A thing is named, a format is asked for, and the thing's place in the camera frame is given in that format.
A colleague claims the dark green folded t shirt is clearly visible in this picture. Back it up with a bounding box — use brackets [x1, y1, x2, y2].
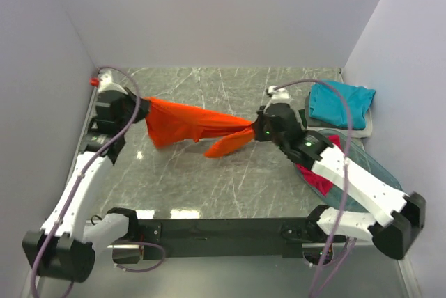
[298, 109, 307, 129]

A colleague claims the grey folded t shirt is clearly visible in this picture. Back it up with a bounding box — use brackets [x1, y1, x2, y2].
[304, 95, 312, 123]

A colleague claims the orange t shirt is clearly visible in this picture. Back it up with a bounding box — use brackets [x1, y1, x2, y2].
[146, 97, 255, 158]

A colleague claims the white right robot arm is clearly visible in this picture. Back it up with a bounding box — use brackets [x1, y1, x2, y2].
[254, 103, 426, 260]

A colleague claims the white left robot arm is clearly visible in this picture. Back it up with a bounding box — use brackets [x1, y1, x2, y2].
[22, 86, 150, 283]

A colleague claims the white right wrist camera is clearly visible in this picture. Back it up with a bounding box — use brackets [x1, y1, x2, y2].
[266, 86, 290, 102]

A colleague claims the black base crossbar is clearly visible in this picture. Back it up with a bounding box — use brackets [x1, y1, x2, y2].
[117, 217, 328, 258]

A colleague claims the teal folded t shirt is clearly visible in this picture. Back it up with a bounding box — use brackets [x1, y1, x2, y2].
[309, 79, 377, 130]

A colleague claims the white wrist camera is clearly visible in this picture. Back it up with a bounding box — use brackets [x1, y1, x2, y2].
[266, 86, 290, 102]
[89, 70, 123, 93]

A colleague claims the white folded t shirt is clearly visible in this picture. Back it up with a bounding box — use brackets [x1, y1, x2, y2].
[307, 110, 373, 139]

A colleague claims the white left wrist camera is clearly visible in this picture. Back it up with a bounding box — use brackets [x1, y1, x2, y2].
[89, 70, 123, 93]

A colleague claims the magenta t shirt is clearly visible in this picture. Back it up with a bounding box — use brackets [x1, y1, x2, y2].
[294, 131, 341, 196]

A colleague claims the blue transparent plastic bin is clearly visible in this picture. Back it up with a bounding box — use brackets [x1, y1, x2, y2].
[296, 130, 403, 209]

